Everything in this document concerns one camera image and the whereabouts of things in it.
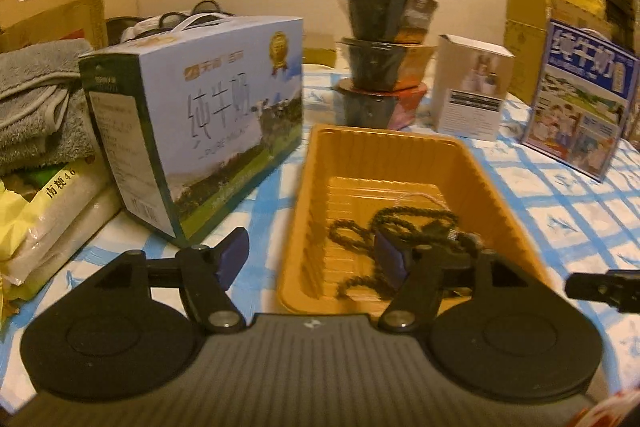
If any dark bead necklace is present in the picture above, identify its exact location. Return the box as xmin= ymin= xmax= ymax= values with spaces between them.
xmin=326 ymin=204 xmax=485 ymax=301

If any orange plastic tray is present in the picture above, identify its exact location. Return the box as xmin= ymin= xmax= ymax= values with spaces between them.
xmin=277 ymin=124 xmax=549 ymax=317

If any lower rice bag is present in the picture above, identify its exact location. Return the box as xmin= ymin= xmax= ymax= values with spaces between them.
xmin=2 ymin=188 xmax=120 ymax=286

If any white rice bag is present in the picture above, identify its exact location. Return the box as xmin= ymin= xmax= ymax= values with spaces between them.
xmin=26 ymin=156 xmax=111 ymax=248

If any large pure milk carton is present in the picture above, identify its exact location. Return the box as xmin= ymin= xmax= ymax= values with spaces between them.
xmin=79 ymin=12 xmax=303 ymax=246

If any white product box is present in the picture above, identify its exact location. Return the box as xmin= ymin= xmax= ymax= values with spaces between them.
xmin=430 ymin=35 xmax=514 ymax=141

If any blue cartoon milk carton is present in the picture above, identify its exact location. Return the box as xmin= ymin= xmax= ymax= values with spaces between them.
xmin=522 ymin=20 xmax=639 ymax=181

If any yellow snack wrapper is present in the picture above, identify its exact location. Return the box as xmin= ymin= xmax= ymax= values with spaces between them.
xmin=1 ymin=182 xmax=42 ymax=325

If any grey folded towel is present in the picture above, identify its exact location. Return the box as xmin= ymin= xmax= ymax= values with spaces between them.
xmin=1 ymin=39 xmax=96 ymax=174

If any small cardboard box back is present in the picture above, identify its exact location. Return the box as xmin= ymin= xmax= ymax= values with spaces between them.
xmin=303 ymin=32 xmax=337 ymax=68

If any brown cardboard box right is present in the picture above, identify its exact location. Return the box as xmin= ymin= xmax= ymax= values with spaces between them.
xmin=503 ymin=0 xmax=548 ymax=105

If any brown cardboard box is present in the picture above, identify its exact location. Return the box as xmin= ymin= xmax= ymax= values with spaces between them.
xmin=503 ymin=0 xmax=548 ymax=105
xmin=1 ymin=0 xmax=108 ymax=52

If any brown cardboard box left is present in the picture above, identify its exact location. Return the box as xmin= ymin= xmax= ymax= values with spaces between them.
xmin=1 ymin=0 xmax=108 ymax=52

